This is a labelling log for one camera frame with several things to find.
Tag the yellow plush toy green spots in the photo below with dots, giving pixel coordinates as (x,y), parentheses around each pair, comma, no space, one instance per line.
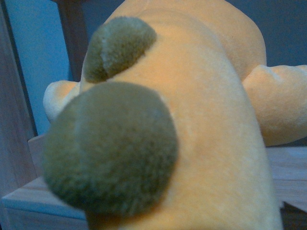
(167,128)

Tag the light wooden shelf unit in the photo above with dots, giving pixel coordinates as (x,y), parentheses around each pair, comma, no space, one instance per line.
(41,40)

